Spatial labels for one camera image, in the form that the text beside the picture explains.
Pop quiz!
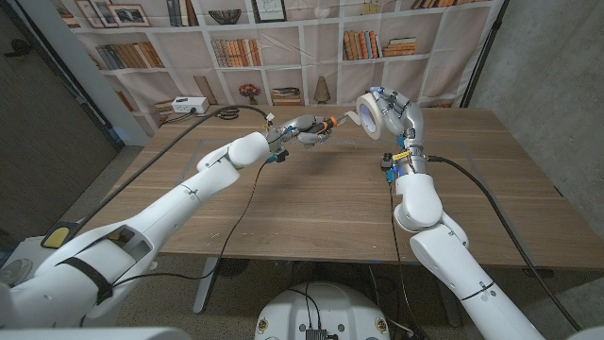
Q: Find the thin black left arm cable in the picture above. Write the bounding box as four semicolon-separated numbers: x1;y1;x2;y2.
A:
110;160;270;288

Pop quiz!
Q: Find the white table leg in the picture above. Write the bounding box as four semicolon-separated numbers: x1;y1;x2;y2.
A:
193;257;220;315

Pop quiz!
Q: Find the white robot torso base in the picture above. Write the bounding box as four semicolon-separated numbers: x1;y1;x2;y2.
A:
254;281;391;340

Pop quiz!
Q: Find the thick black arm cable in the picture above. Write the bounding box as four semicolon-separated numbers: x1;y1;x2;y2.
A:
427;154;582;332
70;104;274;235

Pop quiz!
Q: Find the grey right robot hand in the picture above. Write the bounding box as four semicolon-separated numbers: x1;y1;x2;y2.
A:
370;86;428;176

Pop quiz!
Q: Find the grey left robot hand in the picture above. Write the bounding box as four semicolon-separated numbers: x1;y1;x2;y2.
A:
266;114;337;148

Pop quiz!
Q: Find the yellow black floor object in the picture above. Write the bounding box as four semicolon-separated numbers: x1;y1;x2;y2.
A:
40;221;81;250

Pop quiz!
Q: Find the black backdrop stand pole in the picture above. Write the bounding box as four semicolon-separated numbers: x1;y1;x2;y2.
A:
460;0;511;109

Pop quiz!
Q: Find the white power strip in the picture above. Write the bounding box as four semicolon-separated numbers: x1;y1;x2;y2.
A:
170;96;210;114

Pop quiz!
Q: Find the black orange screwdriver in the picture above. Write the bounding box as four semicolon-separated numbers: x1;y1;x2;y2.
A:
314;115;350;136

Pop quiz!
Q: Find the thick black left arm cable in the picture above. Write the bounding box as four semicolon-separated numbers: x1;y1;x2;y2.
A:
70;104;274;235

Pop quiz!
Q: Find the grey sneaker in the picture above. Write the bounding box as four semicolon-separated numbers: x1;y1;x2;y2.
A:
0;258;33;288

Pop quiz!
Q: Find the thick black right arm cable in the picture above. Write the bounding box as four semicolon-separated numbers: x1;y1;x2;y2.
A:
427;154;582;332

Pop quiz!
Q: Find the printed bookshelf backdrop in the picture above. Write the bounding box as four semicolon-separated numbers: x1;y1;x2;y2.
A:
51;0;504;138

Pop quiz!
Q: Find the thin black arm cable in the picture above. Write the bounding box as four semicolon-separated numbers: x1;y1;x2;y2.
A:
387;181;426;340
110;160;270;288

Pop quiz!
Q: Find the white masking tape roll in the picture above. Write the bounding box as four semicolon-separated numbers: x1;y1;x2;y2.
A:
342;92;388;142

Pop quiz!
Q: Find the black door handle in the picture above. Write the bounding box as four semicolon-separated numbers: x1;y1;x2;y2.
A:
4;39;34;59

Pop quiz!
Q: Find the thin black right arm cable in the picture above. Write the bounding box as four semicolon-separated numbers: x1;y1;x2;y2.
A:
387;181;426;340

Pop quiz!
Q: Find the grey table leg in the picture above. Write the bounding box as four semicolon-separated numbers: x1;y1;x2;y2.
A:
431;264;461;328

